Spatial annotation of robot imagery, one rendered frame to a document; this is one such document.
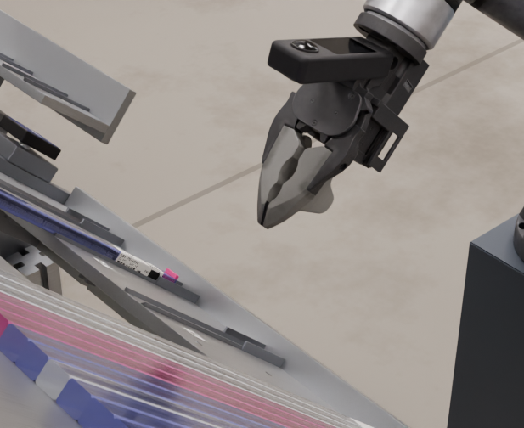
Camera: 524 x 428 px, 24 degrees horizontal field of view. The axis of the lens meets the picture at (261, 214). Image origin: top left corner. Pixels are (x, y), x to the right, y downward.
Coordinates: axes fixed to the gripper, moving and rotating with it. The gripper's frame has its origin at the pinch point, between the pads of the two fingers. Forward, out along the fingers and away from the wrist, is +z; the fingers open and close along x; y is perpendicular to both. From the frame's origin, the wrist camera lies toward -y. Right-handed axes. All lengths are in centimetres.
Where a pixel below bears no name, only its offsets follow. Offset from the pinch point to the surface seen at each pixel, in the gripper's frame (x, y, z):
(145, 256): 6.6, -3.2, 9.3
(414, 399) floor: 25, 93, 14
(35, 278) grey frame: 21.1, 0.9, 18.2
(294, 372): -13.6, -3.1, 9.8
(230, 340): -12.1, -11.0, 9.7
